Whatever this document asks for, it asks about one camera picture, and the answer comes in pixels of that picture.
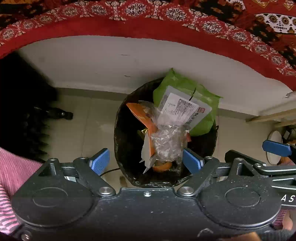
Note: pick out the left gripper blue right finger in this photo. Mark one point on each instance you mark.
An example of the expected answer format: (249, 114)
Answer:
(202, 170)

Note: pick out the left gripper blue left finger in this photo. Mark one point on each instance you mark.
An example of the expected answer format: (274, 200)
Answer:
(89, 171)

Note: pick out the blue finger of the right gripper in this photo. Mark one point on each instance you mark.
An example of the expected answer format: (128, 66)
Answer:
(260, 167)
(280, 149)

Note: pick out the clear plastic bag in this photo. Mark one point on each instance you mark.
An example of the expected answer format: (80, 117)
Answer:
(170, 139)

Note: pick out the white tissue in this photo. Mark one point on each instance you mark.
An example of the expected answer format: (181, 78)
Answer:
(148, 153)

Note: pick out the green white snack bag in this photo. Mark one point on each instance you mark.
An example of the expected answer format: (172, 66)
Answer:
(185, 102)

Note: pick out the orange potato sticks bag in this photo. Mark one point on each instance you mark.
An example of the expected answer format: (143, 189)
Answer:
(141, 112)

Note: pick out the pink sleeved forearm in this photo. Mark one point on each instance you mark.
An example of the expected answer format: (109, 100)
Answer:
(15, 171)

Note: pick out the black trash bin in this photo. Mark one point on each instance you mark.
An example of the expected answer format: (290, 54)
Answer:
(129, 139)

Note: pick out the red patterned table cloth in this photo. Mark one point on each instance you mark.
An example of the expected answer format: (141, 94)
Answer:
(260, 34)

